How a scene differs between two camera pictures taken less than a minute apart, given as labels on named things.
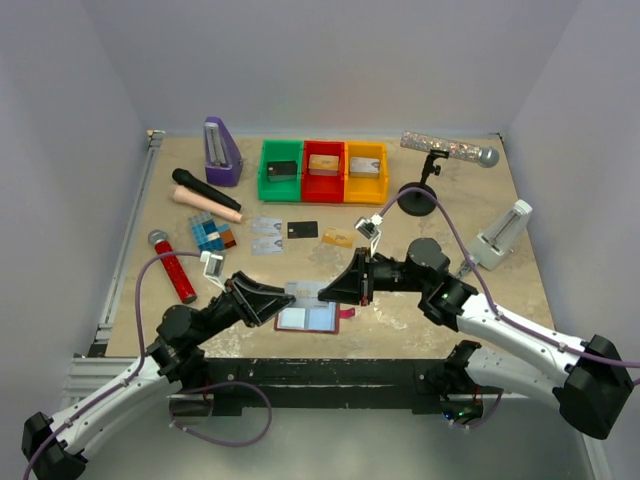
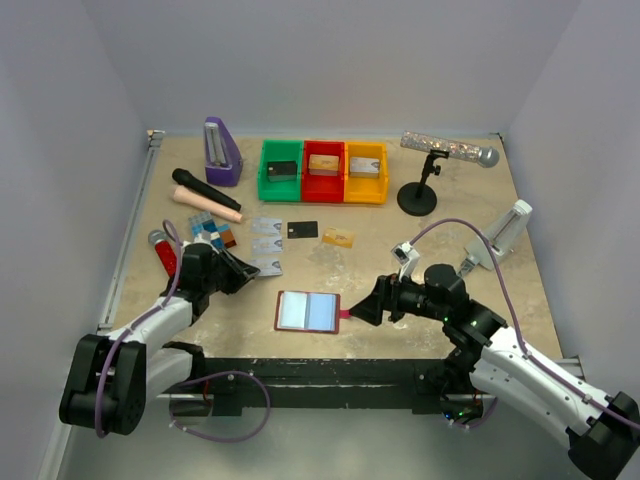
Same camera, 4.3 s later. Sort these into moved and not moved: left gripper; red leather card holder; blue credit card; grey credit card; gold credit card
Moved: left gripper
Not moved: red leather card holder; blue credit card; gold credit card; grey credit card
